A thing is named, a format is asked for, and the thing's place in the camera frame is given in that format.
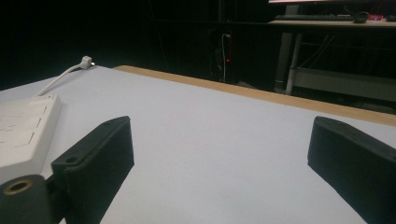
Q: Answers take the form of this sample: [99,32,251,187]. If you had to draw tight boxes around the black keyboard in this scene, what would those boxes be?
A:
[274,14,355,22]

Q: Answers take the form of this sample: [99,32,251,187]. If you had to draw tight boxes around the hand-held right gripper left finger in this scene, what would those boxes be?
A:
[50,116,135,224]

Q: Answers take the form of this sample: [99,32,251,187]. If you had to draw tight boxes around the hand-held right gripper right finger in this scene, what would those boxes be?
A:
[306,116,396,224]

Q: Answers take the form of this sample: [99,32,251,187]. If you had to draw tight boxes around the white power strip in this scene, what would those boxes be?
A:
[0,93,63,185]

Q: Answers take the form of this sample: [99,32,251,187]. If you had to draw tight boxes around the white power cable with plug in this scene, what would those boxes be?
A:
[35,55,96,97]

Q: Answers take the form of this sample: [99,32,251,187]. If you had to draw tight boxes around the black computer tower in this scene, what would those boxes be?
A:
[208,28,240,84]

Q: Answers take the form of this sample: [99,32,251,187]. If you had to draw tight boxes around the black round object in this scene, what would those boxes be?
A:
[352,11,370,24]

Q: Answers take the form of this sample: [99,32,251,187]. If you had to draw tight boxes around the wooden desk with metal legs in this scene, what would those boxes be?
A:
[268,20,396,104]

